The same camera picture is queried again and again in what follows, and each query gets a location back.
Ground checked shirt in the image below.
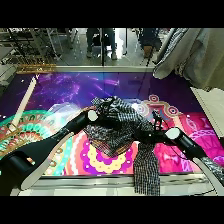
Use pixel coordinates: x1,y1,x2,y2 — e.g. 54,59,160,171
82,95,162,197

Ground person's legs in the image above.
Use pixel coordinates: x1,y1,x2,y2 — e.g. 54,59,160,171
138,27,163,60
85,27,119,61

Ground striped garment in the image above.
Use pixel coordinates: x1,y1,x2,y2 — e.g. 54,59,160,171
156,27,190,68

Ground grey garment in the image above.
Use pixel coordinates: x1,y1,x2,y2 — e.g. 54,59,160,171
152,27,214,92

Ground silver frame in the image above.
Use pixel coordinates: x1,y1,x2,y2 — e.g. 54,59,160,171
13,64,224,197

